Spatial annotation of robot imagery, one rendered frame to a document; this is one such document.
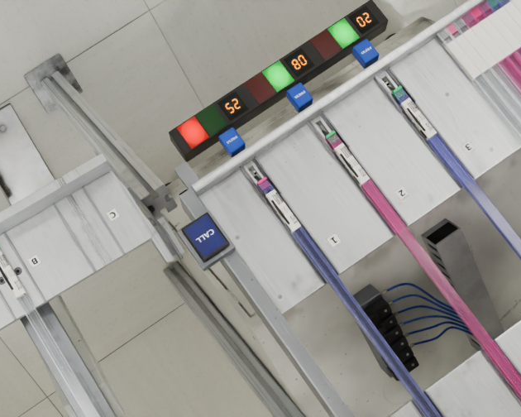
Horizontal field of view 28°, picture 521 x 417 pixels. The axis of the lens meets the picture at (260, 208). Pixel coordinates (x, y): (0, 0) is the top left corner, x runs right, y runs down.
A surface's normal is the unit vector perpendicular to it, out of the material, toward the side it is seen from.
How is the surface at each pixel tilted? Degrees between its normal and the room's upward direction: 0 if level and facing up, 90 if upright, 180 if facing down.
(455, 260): 0
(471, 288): 0
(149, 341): 0
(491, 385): 44
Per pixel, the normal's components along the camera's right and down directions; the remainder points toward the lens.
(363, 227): 0.00, -0.25
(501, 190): 0.40, 0.36
